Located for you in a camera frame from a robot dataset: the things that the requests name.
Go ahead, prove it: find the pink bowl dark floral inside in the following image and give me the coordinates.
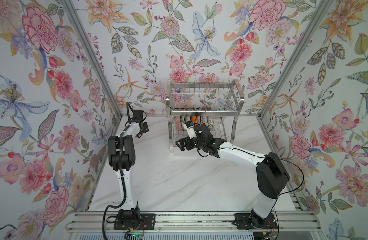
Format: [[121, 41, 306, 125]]
[[175, 116, 183, 131]]

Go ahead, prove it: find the green leaf patterned bowl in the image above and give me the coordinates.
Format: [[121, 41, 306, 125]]
[[180, 116, 187, 131]]

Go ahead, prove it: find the stainless steel dish rack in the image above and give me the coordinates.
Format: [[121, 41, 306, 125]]
[[166, 79, 245, 152]]

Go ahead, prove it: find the brown white patterned bowl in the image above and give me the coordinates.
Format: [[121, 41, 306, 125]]
[[206, 116, 215, 131]]

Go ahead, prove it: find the green geometric patterned bowl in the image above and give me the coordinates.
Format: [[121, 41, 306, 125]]
[[202, 116, 209, 127]]

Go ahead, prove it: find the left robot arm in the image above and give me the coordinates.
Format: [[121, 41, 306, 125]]
[[108, 105, 149, 223]]

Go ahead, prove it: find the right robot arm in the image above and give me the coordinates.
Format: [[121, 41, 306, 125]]
[[176, 121, 290, 229]]

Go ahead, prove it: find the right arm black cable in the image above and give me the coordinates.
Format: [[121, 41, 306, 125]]
[[195, 140, 305, 240]]

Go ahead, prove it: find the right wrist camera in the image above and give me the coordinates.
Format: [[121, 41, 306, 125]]
[[185, 121, 196, 139]]

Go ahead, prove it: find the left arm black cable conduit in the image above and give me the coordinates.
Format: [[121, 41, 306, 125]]
[[101, 101, 134, 240]]

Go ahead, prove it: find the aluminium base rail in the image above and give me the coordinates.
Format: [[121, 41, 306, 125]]
[[66, 211, 321, 233]]

